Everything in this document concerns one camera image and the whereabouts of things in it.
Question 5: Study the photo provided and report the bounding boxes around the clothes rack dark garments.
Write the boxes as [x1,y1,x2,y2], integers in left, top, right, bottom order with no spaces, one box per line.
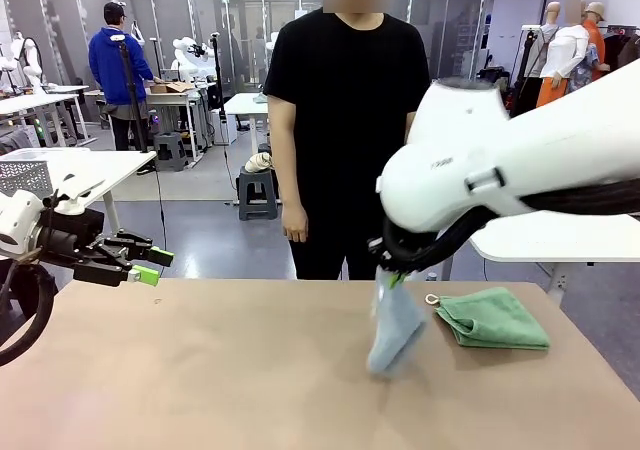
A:
[602,23,640,71]

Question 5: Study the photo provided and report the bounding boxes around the person in black clothes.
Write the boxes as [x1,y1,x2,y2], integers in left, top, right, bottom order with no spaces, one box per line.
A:
[263,0,432,281]

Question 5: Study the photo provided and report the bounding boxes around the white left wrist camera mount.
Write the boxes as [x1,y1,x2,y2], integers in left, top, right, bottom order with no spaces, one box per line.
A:
[47,172,106,216]

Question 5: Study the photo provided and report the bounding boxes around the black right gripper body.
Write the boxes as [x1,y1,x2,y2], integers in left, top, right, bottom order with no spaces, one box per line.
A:
[368,237,401,271]

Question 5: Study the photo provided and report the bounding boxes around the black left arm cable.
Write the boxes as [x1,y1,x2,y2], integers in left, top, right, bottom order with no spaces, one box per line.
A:
[0,259,56,369]

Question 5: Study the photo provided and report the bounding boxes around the person's right hand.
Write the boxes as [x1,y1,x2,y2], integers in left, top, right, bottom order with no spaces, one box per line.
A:
[281,204,310,244]

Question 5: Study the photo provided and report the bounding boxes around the mannequin orange shirt beige hat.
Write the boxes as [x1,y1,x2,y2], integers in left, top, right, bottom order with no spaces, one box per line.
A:
[569,0,612,94]

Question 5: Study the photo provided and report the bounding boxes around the beige bundled cloth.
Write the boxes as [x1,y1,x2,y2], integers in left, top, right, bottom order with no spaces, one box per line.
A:
[243,152,275,174]

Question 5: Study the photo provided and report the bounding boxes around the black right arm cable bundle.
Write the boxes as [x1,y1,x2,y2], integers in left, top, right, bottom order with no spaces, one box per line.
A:
[367,179,640,276]

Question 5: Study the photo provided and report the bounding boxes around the black tripod pole white top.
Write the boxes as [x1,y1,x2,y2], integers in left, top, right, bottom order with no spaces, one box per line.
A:
[109,33,149,154]

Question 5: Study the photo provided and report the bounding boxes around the person in blue hoodie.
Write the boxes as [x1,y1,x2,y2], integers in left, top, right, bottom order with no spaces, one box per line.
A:
[88,0,155,151]

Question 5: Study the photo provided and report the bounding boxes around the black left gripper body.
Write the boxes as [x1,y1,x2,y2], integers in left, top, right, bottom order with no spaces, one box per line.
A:
[39,208,107,266]

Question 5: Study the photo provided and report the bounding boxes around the mannequin white shirt orange trousers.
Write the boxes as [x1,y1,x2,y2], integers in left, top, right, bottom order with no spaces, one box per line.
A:
[535,0,591,109]

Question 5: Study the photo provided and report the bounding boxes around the white robot work table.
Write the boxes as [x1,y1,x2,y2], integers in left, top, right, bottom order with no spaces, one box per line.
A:
[84,82,216,164]

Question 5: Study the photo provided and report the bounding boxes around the mannequin with grey vest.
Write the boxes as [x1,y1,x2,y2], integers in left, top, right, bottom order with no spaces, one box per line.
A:
[509,0,561,116]

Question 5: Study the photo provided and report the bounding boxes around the light grey terry towel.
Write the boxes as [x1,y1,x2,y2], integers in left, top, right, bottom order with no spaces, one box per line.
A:
[367,267,429,377]

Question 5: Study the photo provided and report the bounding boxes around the long white work table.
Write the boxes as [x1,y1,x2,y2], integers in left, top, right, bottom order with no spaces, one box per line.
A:
[0,92,91,149]

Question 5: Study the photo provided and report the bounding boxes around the grey lattice plastic basket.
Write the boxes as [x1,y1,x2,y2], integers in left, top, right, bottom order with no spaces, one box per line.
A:
[0,148,55,199]

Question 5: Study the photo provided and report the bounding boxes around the thin black tripod pole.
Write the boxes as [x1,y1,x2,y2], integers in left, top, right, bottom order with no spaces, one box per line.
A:
[209,32,227,121]

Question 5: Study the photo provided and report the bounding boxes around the black suitcase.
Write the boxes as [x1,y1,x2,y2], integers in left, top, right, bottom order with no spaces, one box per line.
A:
[477,67,511,91]

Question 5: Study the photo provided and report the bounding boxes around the open cardboard box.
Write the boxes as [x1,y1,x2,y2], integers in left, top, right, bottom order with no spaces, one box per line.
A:
[149,80,194,95]

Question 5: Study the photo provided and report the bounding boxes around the white standing desk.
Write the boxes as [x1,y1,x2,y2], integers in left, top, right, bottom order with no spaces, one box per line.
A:
[223,92,271,206]

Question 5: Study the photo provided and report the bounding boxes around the person's right forearm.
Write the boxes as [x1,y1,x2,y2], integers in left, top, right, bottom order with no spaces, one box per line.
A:
[278,149,304,211]

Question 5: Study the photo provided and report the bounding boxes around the green terry towel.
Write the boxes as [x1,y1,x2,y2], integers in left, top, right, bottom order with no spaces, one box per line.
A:
[424,287,551,351]

